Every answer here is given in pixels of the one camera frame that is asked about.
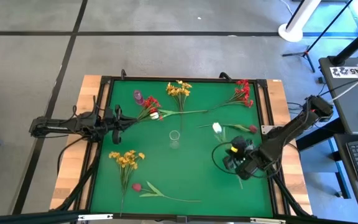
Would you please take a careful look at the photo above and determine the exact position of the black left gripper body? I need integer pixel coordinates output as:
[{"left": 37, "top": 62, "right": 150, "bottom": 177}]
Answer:
[{"left": 95, "top": 105, "right": 124, "bottom": 146}]

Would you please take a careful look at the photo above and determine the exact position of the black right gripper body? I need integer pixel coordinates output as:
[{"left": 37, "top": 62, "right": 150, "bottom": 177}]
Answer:
[{"left": 222, "top": 136, "right": 262, "bottom": 181}]

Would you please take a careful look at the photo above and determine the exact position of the red flower bunch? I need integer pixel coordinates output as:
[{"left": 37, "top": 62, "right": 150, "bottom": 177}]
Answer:
[
  {"left": 208, "top": 78, "right": 255, "bottom": 112},
  {"left": 135, "top": 95, "right": 163, "bottom": 123}
]

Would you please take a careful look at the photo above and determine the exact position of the yellow flower bunch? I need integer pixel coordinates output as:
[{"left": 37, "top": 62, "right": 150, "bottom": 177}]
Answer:
[
  {"left": 165, "top": 80, "right": 193, "bottom": 133},
  {"left": 108, "top": 149, "right": 146, "bottom": 217}
]

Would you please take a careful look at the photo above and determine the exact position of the red tulip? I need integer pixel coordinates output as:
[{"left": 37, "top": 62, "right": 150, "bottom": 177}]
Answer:
[
  {"left": 131, "top": 180, "right": 202, "bottom": 203},
  {"left": 196, "top": 123, "right": 259, "bottom": 134}
]

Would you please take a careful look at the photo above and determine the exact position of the small purple vase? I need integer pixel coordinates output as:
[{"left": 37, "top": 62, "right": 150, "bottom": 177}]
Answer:
[{"left": 133, "top": 90, "right": 145, "bottom": 106}]

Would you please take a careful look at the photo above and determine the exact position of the tall clear glass vase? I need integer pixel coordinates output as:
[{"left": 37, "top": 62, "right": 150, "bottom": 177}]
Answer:
[{"left": 168, "top": 129, "right": 181, "bottom": 150}]

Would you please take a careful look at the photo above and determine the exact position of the green table mat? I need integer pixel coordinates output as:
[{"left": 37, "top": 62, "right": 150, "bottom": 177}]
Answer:
[{"left": 89, "top": 79, "right": 275, "bottom": 218}]

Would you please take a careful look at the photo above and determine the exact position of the grey side desk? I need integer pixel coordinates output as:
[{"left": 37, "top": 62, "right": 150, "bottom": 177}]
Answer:
[{"left": 333, "top": 133, "right": 358, "bottom": 212}]

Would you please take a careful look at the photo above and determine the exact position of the black side desk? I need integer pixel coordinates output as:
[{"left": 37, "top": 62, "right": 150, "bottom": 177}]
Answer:
[{"left": 318, "top": 55, "right": 358, "bottom": 135}]

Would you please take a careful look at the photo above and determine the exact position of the black tripod stand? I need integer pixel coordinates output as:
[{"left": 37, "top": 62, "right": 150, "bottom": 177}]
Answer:
[{"left": 282, "top": 0, "right": 354, "bottom": 73}]

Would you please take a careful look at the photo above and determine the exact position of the white printed label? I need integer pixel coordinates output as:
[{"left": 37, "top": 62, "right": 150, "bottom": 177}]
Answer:
[{"left": 329, "top": 65, "right": 358, "bottom": 78}]

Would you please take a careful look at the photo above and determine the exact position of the white pole with round base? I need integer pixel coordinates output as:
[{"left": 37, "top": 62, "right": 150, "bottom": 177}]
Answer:
[{"left": 277, "top": 0, "right": 323, "bottom": 44}]

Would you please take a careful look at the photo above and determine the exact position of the thick black pole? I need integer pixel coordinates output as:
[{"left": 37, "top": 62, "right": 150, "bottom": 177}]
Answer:
[{"left": 327, "top": 19, "right": 358, "bottom": 67}]

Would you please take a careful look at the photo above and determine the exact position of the black cable loop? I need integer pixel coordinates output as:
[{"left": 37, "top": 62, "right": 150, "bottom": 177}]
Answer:
[{"left": 211, "top": 141, "right": 241, "bottom": 177}]

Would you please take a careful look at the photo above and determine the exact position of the silver metal bracket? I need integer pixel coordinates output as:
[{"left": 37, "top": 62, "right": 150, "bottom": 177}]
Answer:
[
  {"left": 261, "top": 124, "right": 276, "bottom": 135},
  {"left": 77, "top": 213, "right": 114, "bottom": 222},
  {"left": 249, "top": 217, "right": 287, "bottom": 224}
]

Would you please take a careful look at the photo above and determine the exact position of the black table frame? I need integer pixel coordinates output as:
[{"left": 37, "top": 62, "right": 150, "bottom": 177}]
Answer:
[{"left": 50, "top": 68, "right": 313, "bottom": 224}]

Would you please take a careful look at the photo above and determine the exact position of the white cable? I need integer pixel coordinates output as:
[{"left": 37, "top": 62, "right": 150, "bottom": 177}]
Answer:
[{"left": 331, "top": 68, "right": 358, "bottom": 102}]

